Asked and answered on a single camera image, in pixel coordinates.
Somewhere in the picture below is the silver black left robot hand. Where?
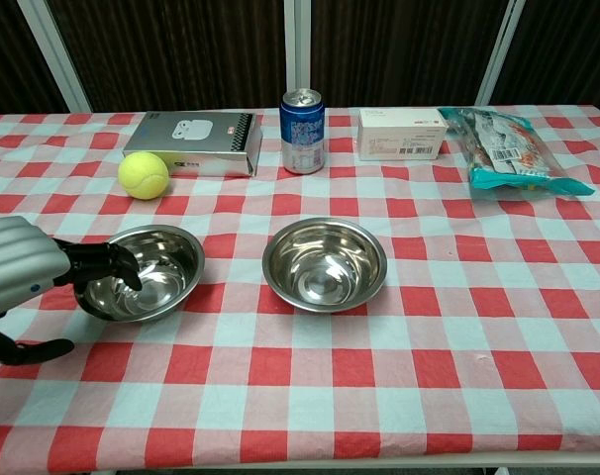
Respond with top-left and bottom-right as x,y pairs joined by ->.
0,216 -> 144,366

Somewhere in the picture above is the stainless steel bowl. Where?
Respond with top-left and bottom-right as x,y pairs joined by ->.
74,225 -> 206,323
261,217 -> 389,314
262,217 -> 388,304

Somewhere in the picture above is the yellow tennis ball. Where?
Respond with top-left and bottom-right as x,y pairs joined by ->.
117,150 -> 170,201

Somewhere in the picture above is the dark ribbed partition panel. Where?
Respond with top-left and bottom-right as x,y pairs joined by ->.
0,0 -> 69,116
309,0 -> 500,109
491,0 -> 600,107
47,0 -> 287,114

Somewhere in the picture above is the silver earbuds box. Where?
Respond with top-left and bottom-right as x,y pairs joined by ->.
122,111 -> 264,178

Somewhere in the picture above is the red white checkered tablecloth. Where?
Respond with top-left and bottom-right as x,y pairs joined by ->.
0,103 -> 600,469

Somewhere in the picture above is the blue white drink can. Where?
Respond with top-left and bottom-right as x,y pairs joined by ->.
278,87 -> 327,175

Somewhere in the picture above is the white cardboard box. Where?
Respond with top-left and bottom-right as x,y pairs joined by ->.
356,107 -> 449,162

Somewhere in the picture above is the teal snack bag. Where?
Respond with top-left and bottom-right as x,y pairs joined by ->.
437,106 -> 597,202

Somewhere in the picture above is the white partition post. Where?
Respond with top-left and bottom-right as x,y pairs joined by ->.
474,0 -> 528,107
16,0 -> 92,114
283,0 -> 313,109

